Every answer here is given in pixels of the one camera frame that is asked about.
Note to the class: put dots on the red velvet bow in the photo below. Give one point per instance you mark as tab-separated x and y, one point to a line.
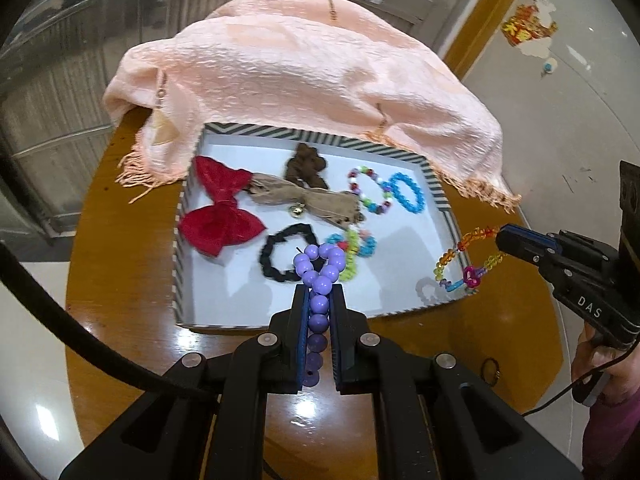
220	215

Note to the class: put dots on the brown scrunchie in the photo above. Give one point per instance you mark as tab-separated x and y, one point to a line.
305	165

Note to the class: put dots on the beige bow with bell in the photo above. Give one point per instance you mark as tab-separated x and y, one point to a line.
320	202

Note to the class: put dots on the red gold wall decoration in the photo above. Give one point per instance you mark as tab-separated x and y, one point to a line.
527	30

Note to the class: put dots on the pink fringed shawl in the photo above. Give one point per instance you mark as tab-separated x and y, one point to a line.
300	70

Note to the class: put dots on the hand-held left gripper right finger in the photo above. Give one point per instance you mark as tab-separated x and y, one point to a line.
336	340

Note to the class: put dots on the person's purple clothing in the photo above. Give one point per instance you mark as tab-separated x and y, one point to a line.
615	440

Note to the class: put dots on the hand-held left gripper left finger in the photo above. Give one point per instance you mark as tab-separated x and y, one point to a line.
301	340

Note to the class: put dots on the black scrunchie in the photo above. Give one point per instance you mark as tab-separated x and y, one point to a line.
272	255

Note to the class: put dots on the person's right hand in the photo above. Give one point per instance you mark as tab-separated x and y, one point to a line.
617	372

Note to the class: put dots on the striped shallow box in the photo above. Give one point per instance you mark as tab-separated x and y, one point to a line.
390	280

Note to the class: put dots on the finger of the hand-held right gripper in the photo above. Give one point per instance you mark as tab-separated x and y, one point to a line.
530	237
525	252

